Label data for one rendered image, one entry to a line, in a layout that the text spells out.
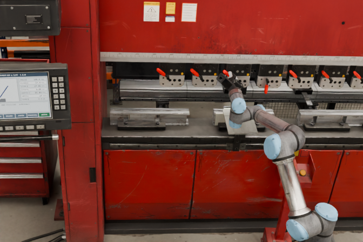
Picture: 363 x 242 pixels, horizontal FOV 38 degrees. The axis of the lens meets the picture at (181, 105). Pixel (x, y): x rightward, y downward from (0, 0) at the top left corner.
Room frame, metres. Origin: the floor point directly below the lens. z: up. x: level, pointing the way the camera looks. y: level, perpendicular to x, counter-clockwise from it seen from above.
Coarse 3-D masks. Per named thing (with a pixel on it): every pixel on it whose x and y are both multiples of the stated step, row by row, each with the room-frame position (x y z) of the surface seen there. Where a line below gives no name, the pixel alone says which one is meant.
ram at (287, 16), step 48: (144, 0) 2.71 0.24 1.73; (192, 0) 2.74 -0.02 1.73; (240, 0) 2.77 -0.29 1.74; (288, 0) 2.80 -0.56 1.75; (336, 0) 2.83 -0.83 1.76; (144, 48) 2.71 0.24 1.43; (192, 48) 2.74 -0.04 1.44; (240, 48) 2.78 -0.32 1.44; (288, 48) 2.81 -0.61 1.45; (336, 48) 2.84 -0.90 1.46
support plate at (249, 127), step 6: (228, 114) 2.73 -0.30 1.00; (228, 120) 2.66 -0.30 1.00; (252, 120) 2.68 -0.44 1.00; (228, 126) 2.60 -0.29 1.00; (246, 126) 2.61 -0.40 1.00; (252, 126) 2.62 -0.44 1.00; (228, 132) 2.54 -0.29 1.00; (234, 132) 2.54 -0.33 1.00; (240, 132) 2.55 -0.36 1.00; (246, 132) 2.55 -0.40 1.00; (252, 132) 2.56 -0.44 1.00
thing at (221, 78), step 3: (219, 75) 2.60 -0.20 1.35; (222, 75) 2.60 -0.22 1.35; (216, 78) 2.60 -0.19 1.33; (219, 78) 2.59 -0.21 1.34; (222, 78) 2.59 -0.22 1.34; (225, 78) 2.59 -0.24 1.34; (219, 81) 2.59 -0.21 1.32; (222, 81) 2.59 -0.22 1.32; (225, 81) 2.58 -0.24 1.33; (228, 81) 2.58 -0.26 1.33; (222, 84) 2.58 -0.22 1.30; (225, 84) 2.58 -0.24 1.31; (228, 84) 2.57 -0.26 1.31; (231, 84) 2.57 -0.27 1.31; (225, 87) 2.57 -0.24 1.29; (228, 87) 2.57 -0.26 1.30; (231, 87) 2.57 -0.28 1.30; (228, 90) 2.56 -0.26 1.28
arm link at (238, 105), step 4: (236, 92) 2.49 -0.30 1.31; (232, 96) 2.47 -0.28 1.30; (236, 96) 2.45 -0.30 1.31; (240, 96) 2.46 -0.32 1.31; (232, 100) 2.44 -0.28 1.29; (236, 100) 2.41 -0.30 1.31; (240, 100) 2.41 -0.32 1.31; (244, 100) 2.43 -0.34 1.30; (232, 104) 2.41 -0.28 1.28; (236, 104) 2.39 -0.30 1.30; (240, 104) 2.39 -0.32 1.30; (244, 104) 2.40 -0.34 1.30; (232, 108) 2.40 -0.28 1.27; (236, 108) 2.39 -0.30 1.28; (240, 108) 2.39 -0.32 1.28; (244, 108) 2.39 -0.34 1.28; (236, 112) 2.39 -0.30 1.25; (240, 112) 2.39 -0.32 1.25
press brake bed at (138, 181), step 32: (128, 160) 2.59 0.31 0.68; (160, 160) 2.62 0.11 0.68; (192, 160) 2.64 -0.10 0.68; (224, 160) 2.66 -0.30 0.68; (256, 160) 2.69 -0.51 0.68; (320, 160) 2.74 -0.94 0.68; (352, 160) 2.76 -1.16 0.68; (128, 192) 2.60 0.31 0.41; (160, 192) 2.62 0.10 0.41; (192, 192) 2.66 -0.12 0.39; (224, 192) 2.67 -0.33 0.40; (256, 192) 2.69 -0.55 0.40; (320, 192) 2.74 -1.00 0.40; (352, 192) 2.77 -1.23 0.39; (128, 224) 2.65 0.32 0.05; (160, 224) 2.67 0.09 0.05; (192, 224) 2.70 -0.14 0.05; (224, 224) 2.72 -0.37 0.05; (256, 224) 2.74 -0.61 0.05; (352, 224) 2.81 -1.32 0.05
